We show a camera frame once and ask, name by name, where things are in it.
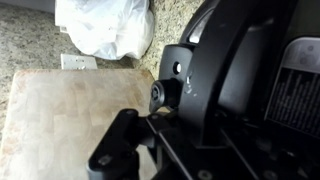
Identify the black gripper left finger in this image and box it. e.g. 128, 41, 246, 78
87, 108, 158, 180

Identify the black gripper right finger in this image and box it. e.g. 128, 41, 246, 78
221, 123, 320, 180

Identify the black pot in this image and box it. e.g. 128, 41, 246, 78
148, 0, 320, 149

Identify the wooden cutting board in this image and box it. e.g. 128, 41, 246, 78
0, 68, 168, 180

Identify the white plastic bag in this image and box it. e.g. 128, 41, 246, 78
54, 0, 155, 61

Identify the white wall outlet plate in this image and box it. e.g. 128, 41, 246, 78
60, 53, 98, 70

